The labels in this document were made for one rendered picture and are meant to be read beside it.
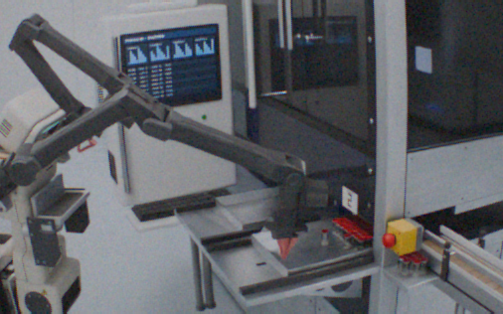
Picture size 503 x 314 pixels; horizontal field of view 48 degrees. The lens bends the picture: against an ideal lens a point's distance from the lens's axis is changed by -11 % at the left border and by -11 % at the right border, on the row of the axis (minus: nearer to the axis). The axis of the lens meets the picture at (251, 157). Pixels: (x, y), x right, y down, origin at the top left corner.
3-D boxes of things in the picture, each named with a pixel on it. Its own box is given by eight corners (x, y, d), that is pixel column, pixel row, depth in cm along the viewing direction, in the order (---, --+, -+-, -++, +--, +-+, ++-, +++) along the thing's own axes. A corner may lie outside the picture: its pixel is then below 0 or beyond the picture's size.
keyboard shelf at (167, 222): (223, 190, 263) (222, 184, 262) (251, 212, 239) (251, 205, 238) (120, 209, 246) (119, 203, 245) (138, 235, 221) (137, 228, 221)
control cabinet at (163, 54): (221, 173, 276) (212, -5, 253) (239, 186, 260) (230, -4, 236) (110, 194, 257) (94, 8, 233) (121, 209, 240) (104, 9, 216)
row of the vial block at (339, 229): (337, 231, 193) (337, 218, 192) (366, 252, 177) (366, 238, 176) (331, 233, 192) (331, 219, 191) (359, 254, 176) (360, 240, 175)
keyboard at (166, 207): (226, 191, 253) (225, 186, 253) (240, 203, 241) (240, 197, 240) (130, 210, 238) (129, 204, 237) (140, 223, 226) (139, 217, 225)
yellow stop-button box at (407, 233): (407, 239, 166) (408, 216, 163) (420, 249, 159) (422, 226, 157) (384, 246, 163) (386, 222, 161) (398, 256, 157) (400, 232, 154)
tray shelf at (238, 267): (298, 191, 234) (298, 186, 234) (401, 265, 172) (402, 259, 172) (174, 214, 218) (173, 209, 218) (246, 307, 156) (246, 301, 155)
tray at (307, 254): (350, 223, 199) (351, 213, 198) (393, 252, 176) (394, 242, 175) (251, 244, 188) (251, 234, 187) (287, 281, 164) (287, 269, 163)
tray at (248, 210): (304, 190, 229) (304, 181, 228) (338, 215, 206) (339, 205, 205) (216, 207, 218) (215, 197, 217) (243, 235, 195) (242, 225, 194)
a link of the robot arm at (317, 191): (284, 156, 164) (288, 174, 156) (328, 158, 165) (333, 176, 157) (279, 194, 170) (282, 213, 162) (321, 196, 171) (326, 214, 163)
